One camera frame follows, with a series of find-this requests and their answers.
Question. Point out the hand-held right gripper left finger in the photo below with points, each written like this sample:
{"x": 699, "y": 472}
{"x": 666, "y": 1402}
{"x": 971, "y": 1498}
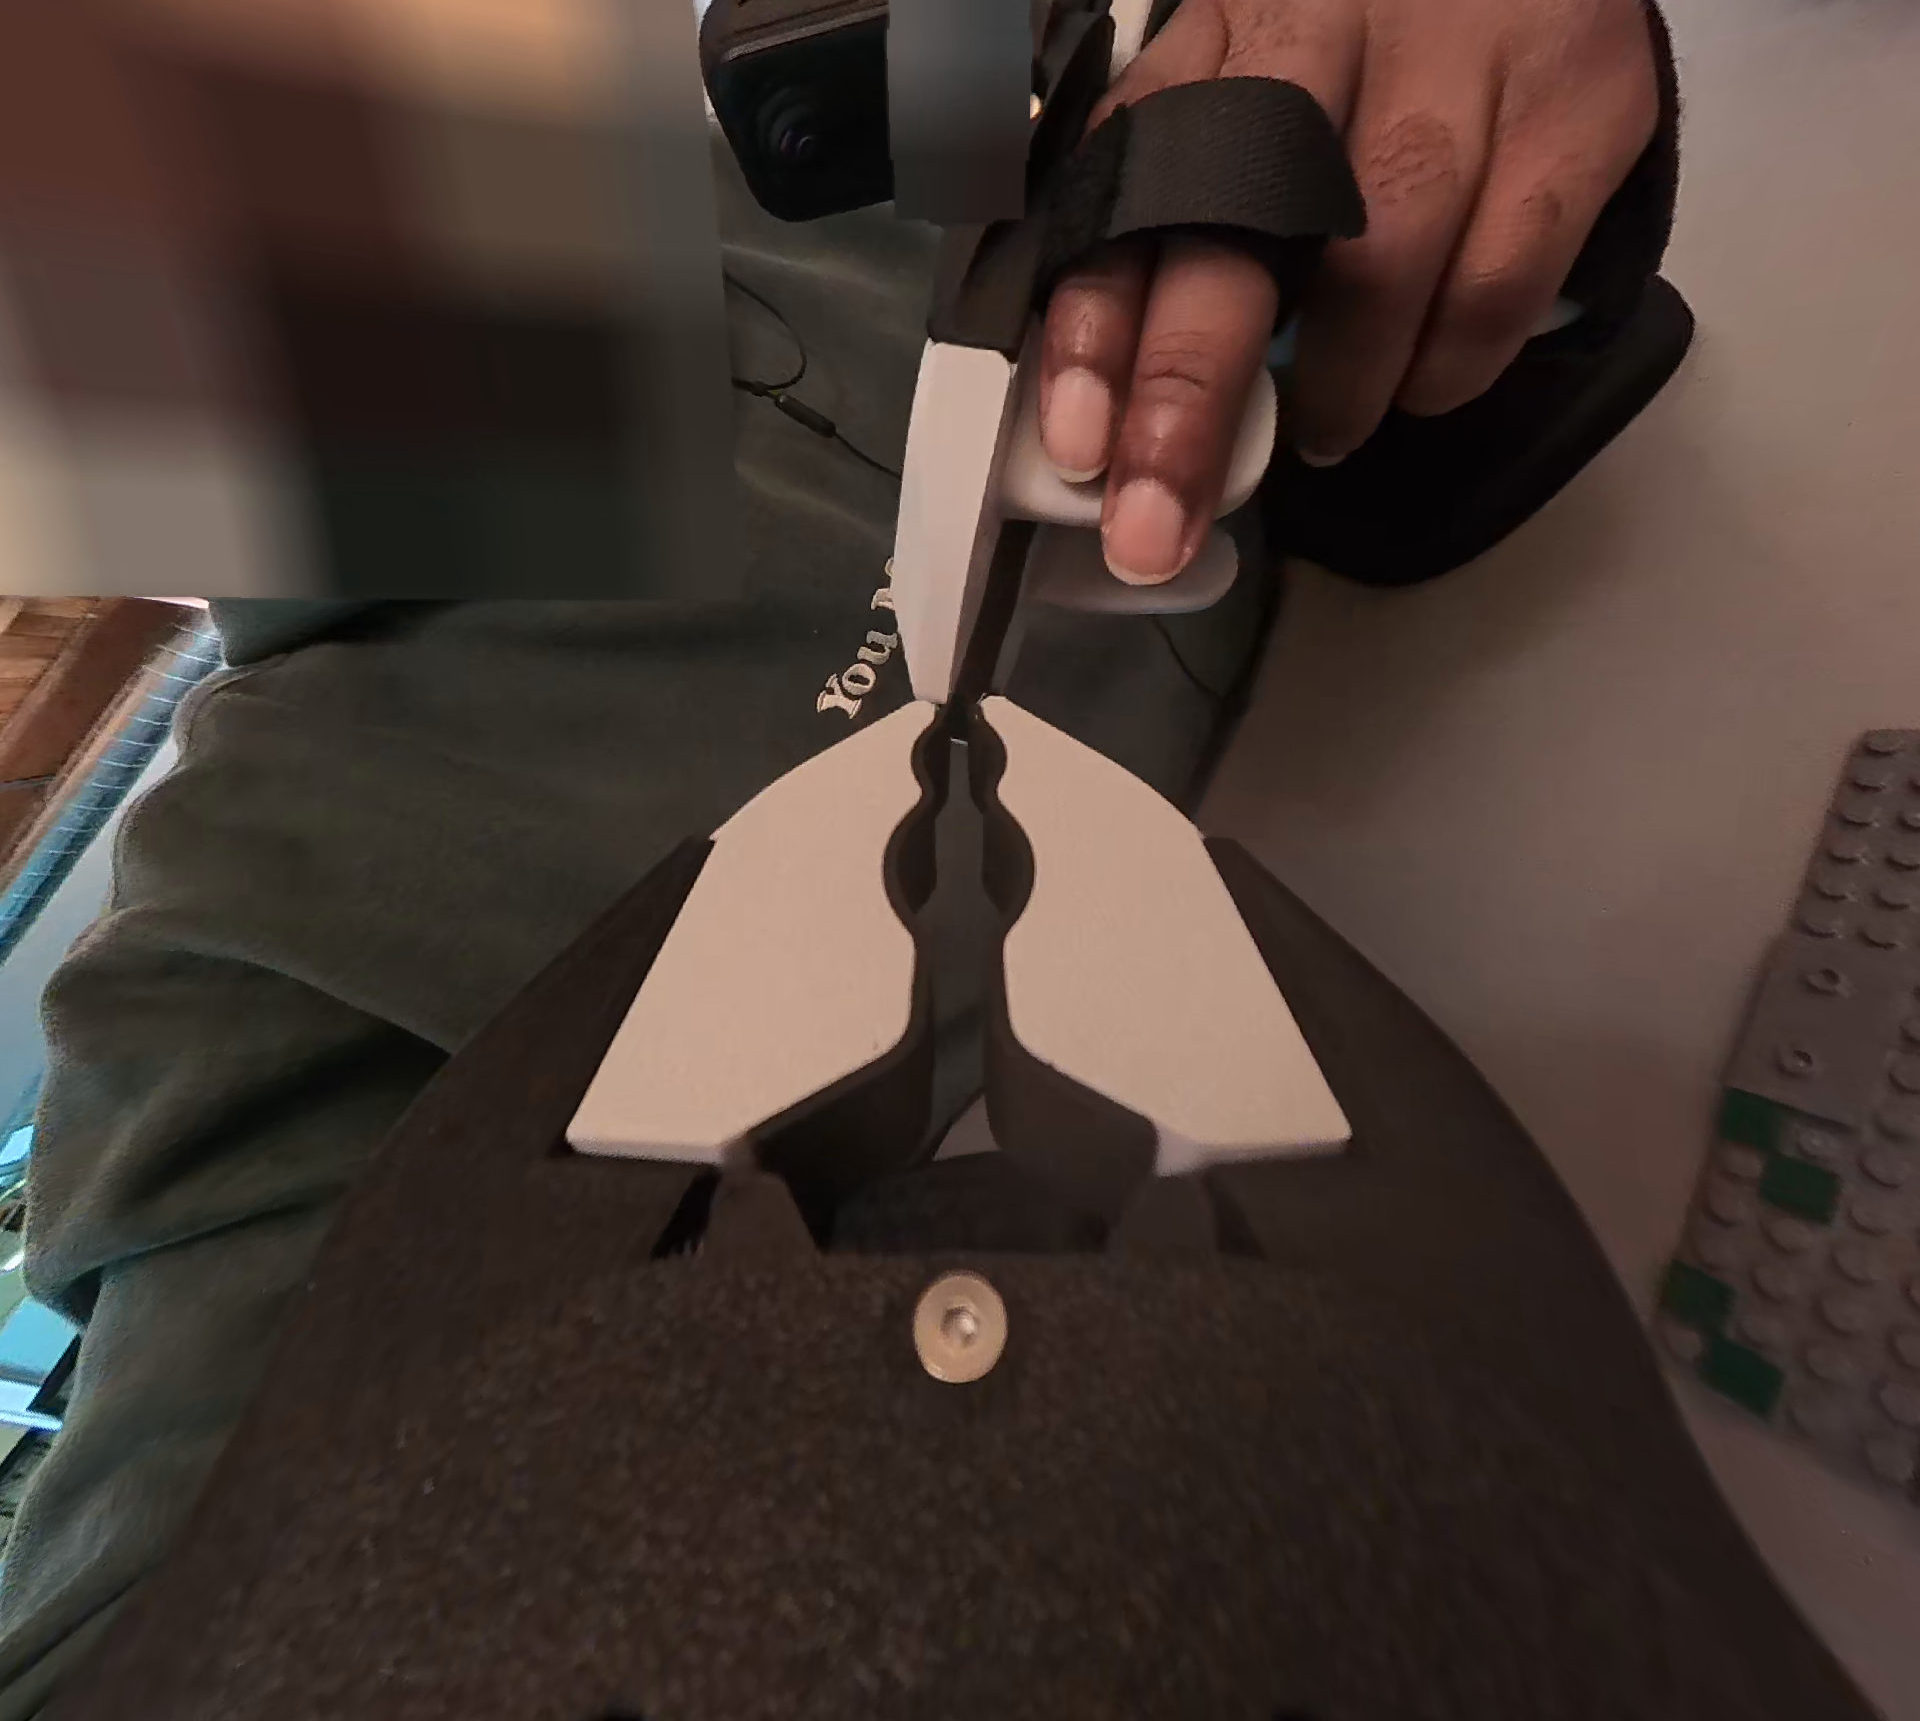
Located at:
{"x": 751, "y": 972}

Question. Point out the grey toy brick baseplate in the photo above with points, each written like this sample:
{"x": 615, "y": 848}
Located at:
{"x": 1830, "y": 1001}

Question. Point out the black mesh chair armrest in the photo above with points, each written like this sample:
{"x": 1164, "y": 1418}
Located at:
{"x": 1500, "y": 476}

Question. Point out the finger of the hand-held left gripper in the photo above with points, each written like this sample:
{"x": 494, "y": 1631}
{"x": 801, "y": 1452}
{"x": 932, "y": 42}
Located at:
{"x": 945, "y": 476}

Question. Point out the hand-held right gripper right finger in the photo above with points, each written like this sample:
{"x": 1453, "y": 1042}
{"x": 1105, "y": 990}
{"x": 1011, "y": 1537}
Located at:
{"x": 1170, "y": 988}

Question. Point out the person's left hand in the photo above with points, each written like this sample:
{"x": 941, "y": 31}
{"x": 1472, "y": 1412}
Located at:
{"x": 1470, "y": 100}

